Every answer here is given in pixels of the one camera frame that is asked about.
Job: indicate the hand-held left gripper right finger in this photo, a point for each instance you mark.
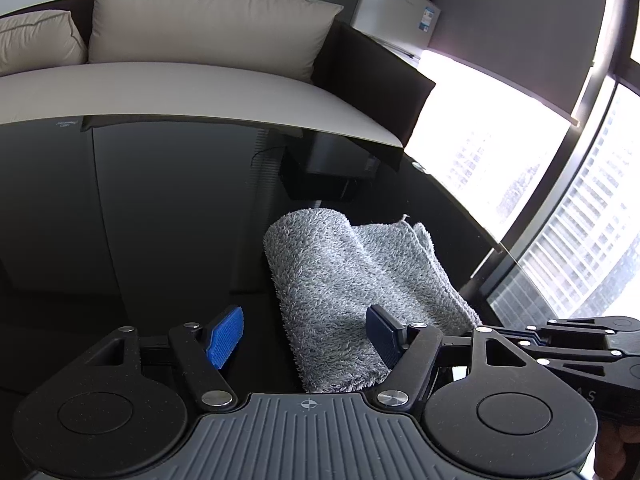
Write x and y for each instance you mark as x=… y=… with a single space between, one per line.
x=382 y=332

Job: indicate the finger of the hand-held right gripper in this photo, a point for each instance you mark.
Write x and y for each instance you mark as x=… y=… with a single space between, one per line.
x=565 y=332
x=575 y=356

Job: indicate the large beige cushion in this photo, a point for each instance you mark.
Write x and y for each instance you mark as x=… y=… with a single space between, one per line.
x=200 y=25

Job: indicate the small grey fridge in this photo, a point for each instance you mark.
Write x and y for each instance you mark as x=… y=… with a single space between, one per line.
x=390 y=5

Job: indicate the dark brown sofa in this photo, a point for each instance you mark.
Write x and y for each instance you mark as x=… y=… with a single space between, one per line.
x=175 y=90

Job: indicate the building outside window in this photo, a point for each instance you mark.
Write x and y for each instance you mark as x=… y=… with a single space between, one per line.
x=590 y=240

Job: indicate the grey towel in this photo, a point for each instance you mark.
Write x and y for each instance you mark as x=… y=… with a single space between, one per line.
x=340 y=280

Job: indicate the dark window frame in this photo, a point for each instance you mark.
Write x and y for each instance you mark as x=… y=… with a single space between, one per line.
x=614 y=35

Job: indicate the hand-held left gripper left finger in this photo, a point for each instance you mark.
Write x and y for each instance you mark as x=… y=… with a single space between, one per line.
x=225 y=335

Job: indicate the grey roller shade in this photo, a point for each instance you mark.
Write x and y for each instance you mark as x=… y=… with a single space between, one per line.
x=525 y=20

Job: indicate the small beige cushion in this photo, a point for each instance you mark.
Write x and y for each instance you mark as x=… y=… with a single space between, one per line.
x=35 y=40

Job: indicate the person's right hand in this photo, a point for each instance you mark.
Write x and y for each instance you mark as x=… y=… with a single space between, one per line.
x=620 y=455

